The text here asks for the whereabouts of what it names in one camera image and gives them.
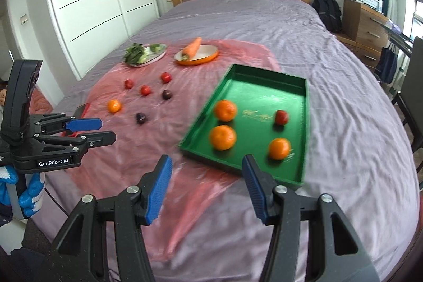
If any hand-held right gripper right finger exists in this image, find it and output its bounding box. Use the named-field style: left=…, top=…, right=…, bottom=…
left=242, top=154, right=380, bottom=282

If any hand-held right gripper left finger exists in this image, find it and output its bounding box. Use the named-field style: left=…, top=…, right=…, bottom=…
left=40, top=154, right=174, bottom=282

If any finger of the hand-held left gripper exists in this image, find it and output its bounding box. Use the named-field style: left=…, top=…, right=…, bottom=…
left=35, top=131, right=117, bottom=157
left=31, top=113, right=102, bottom=136

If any green tray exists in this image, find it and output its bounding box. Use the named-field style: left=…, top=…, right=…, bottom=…
left=178, top=64, right=309, bottom=189

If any person's left forearm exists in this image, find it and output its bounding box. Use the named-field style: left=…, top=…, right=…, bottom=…
left=0, top=204, right=14, bottom=226

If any person's left hand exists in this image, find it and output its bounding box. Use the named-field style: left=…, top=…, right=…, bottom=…
left=0, top=166, right=46, bottom=218

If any red and black object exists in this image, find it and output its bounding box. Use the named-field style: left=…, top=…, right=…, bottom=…
left=74, top=103, right=90, bottom=119

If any pink cloth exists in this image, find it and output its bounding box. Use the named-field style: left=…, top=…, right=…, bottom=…
left=30, top=89, right=53, bottom=114

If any toy doll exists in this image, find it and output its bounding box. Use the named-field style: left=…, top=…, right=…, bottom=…
left=0, top=79, right=10, bottom=114

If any pink plastic sheet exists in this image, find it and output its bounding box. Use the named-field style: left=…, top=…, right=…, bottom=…
left=63, top=39, right=285, bottom=263

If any leafy green vegetable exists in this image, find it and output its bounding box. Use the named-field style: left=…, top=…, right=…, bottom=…
left=123, top=43, right=146, bottom=64

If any grey plate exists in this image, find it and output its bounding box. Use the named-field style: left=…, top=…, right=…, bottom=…
left=125, top=43, right=167, bottom=67

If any bed with purple sheet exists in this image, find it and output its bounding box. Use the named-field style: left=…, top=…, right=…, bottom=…
left=26, top=0, right=420, bottom=282

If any white wardrobe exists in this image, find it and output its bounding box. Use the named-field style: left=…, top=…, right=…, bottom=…
left=43, top=0, right=161, bottom=81

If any orange carrot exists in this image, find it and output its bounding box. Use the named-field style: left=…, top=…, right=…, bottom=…
left=181, top=37, right=202, bottom=58

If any orange plate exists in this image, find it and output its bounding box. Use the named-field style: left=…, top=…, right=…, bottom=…
left=174, top=44, right=219, bottom=66

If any dark blue bag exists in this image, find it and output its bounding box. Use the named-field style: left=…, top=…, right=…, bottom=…
left=375, top=46, right=399, bottom=84

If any black backpack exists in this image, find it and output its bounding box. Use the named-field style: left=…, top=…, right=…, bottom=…
left=311, top=0, right=342, bottom=33

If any black chair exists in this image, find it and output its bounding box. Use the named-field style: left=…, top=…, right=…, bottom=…
left=392, top=36, right=423, bottom=137

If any wooden dresser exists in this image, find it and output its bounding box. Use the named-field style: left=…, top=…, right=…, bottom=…
left=342, top=0, right=390, bottom=71

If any glass desk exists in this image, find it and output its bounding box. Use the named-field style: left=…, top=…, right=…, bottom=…
left=377, top=21, right=413, bottom=54

